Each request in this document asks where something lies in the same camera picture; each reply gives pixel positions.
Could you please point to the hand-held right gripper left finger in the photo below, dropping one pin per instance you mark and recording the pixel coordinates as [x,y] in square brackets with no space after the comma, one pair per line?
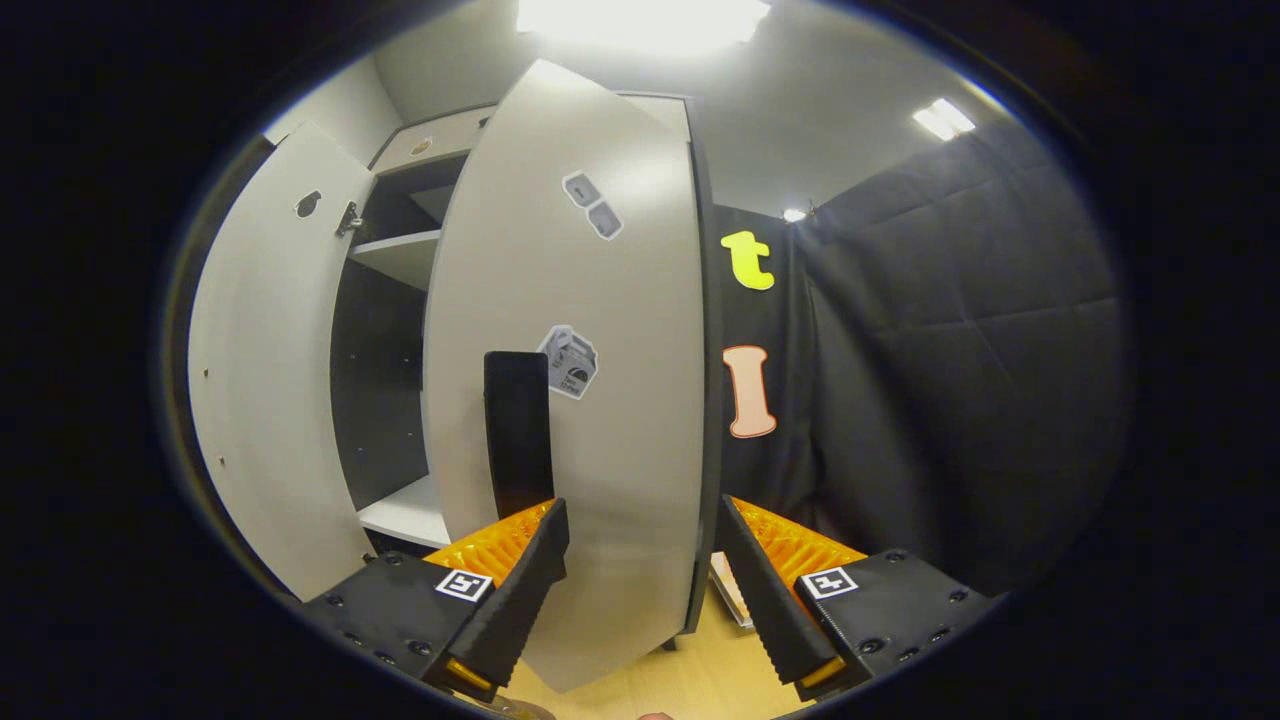
[520,590]

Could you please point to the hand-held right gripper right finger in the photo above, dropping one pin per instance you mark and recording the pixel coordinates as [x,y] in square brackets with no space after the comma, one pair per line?
[765,590]

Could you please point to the grey cabinet door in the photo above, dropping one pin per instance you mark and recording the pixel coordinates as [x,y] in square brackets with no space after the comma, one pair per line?
[620,450]
[270,380]

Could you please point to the white cabinet shelf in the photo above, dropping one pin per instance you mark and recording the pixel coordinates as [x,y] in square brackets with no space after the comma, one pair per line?
[400,255]
[410,515]

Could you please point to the grey cabinet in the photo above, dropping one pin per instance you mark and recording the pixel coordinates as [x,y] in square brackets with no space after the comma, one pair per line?
[385,380]

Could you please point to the metal door hinge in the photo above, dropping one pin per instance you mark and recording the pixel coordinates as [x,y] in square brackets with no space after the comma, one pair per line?
[349,218]

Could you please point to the black backdrop cloth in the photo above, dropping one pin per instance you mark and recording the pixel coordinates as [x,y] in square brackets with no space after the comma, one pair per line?
[950,350]

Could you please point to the small ceiling light panel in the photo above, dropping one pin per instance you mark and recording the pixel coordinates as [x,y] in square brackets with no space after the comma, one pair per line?
[943,118]

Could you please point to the large ceiling light panel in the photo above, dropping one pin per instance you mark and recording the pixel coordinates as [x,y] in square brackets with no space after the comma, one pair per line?
[640,22]

